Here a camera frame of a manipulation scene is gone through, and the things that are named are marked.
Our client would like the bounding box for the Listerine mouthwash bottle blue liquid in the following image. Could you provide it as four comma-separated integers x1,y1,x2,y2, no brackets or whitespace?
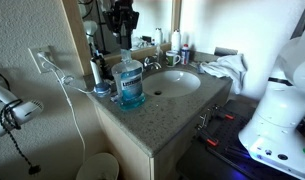
111,48,147,111

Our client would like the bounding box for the black clamp orange tip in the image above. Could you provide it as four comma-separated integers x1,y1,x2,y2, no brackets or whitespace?
210,104,236,122
195,128,221,148

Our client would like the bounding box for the white oval sink basin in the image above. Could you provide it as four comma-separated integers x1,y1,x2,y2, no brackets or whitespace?
141,69,202,99

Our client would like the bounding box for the white wall outlet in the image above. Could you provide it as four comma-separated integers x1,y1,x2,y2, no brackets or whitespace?
27,45,56,74

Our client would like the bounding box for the chrome faucet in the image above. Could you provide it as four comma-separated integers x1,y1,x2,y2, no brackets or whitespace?
143,54,163,72

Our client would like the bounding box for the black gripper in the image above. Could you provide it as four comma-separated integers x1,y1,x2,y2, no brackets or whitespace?
102,0,140,48

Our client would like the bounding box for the white spray can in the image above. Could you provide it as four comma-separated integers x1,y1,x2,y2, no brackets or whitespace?
171,28,182,54

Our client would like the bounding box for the white towel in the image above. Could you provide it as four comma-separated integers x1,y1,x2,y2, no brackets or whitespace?
196,53,248,95

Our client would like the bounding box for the black mounting board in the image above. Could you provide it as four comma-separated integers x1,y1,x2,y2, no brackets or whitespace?
176,99,305,180

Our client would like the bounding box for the black hair dryer cord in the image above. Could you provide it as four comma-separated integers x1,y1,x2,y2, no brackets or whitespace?
0,68,42,176

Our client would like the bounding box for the blue round container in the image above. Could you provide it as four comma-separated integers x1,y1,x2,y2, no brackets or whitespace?
93,82,112,98

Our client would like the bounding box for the white electric toothbrush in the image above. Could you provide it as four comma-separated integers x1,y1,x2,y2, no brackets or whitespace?
89,58,103,86

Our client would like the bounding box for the white charging cable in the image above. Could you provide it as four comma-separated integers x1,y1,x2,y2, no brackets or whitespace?
38,52,95,164

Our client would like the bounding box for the black bottle lid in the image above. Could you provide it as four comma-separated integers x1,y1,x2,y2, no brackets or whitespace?
117,33,133,51

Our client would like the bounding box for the wooden framed mirror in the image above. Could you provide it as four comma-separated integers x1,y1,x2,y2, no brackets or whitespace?
61,0,183,76

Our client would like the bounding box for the gray box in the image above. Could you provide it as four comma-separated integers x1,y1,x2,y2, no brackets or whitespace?
213,46,239,58

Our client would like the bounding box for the white trash can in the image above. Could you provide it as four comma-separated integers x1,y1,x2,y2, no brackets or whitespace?
75,152,120,180

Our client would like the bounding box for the white hair dryer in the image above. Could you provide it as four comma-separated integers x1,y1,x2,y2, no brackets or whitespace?
0,82,45,138

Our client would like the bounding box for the green and white mug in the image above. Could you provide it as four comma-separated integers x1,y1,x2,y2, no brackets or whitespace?
165,50,182,68

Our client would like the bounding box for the white slim bottle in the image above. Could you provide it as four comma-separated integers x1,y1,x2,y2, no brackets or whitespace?
154,27,163,54

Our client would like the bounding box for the beige vanity cabinet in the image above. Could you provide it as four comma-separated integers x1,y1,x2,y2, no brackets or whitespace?
93,78,234,180

